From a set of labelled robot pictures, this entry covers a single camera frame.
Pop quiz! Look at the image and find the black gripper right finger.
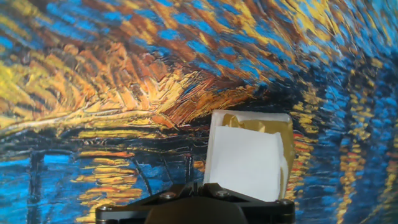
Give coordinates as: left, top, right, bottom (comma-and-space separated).
200, 182, 296, 224

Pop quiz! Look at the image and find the starry night painting tablecloth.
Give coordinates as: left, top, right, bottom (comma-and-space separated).
0, 0, 398, 224

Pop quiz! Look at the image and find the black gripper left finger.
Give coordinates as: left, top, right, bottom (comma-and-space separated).
95, 182, 200, 224

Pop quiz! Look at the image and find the white paper napkin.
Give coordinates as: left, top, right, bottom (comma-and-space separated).
203, 125, 289, 202

